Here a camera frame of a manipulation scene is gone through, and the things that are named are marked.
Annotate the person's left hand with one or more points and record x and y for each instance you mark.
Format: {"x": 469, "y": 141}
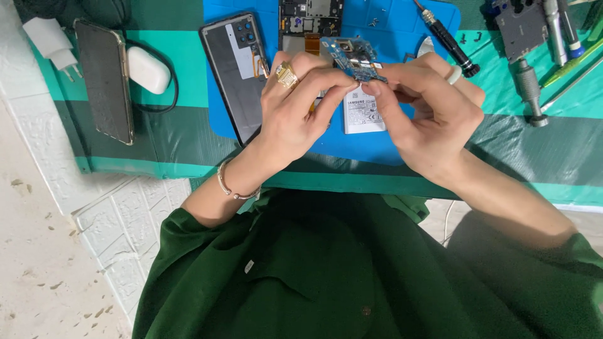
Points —
{"x": 282, "y": 122}

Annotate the person's right hand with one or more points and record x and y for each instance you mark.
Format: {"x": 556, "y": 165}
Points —
{"x": 438, "y": 127}

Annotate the blue phone circuit board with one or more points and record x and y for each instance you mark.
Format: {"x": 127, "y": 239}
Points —
{"x": 354, "y": 59}

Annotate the black phone back cover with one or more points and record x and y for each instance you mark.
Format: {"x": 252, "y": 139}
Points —
{"x": 235, "y": 84}

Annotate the white phone battery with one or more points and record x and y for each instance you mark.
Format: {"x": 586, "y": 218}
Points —
{"x": 360, "y": 113}

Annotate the metal pry tool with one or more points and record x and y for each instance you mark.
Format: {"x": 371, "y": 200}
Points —
{"x": 425, "y": 48}

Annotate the black precision screwdriver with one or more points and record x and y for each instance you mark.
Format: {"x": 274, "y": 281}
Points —
{"x": 450, "y": 44}

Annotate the green striped table cover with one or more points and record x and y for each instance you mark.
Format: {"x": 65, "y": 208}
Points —
{"x": 518, "y": 150}

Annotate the silver precision screwdriver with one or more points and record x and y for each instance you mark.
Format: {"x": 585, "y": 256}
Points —
{"x": 531, "y": 92}

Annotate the opened black phone body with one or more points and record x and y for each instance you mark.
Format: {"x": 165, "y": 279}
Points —
{"x": 308, "y": 19}

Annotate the blue work mat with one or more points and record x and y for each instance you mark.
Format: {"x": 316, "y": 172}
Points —
{"x": 391, "y": 28}

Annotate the small metal screws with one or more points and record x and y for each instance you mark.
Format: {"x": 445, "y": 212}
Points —
{"x": 373, "y": 21}

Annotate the white earbuds case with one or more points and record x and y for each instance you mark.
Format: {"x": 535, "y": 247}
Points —
{"x": 148, "y": 70}

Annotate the green plastic tool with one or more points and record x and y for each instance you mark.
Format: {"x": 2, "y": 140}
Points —
{"x": 572, "y": 63}

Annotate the silver pen-shaped tool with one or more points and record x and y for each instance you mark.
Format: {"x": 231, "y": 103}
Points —
{"x": 556, "y": 33}

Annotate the dark green shirt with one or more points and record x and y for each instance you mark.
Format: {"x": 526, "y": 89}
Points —
{"x": 329, "y": 282}

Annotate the white charger plug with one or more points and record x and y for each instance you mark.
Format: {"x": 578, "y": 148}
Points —
{"x": 49, "y": 42}

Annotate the grey phone frame plate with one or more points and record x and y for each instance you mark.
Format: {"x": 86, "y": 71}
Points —
{"x": 520, "y": 28}

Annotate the black smartphone with gold frame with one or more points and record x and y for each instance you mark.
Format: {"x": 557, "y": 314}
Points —
{"x": 106, "y": 84}

